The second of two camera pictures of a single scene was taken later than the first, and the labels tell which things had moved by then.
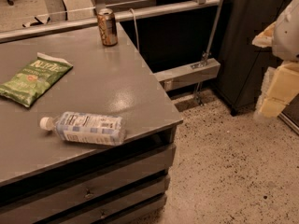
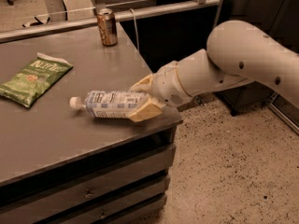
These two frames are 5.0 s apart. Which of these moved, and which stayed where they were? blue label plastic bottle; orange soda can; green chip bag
Moved: blue label plastic bottle
Stayed: orange soda can; green chip bag
